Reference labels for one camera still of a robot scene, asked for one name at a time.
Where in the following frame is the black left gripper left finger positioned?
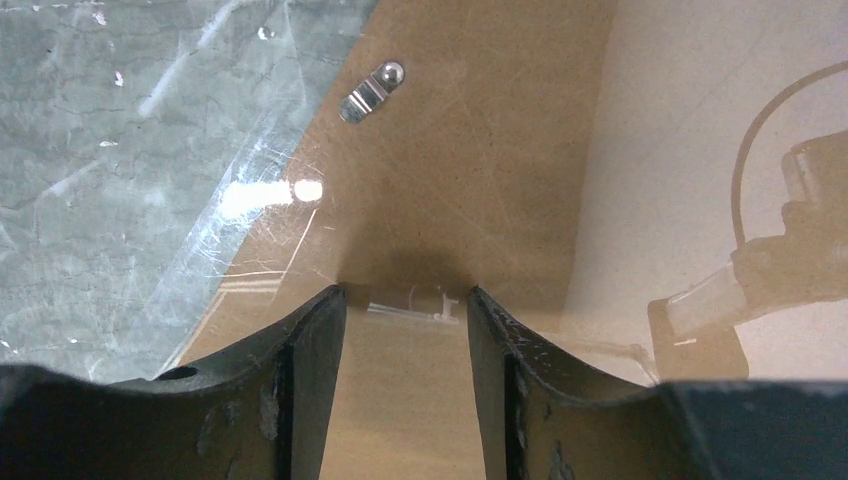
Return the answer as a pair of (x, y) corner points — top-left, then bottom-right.
(1, 285), (347, 479)

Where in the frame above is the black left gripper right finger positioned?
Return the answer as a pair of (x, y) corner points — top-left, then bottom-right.
(467, 287), (847, 479)

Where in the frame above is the clear acrylic sheet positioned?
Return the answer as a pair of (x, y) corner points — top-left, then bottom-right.
(86, 0), (848, 480)

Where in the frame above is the brown backing board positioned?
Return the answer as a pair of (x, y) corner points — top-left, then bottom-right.
(175, 0), (848, 480)

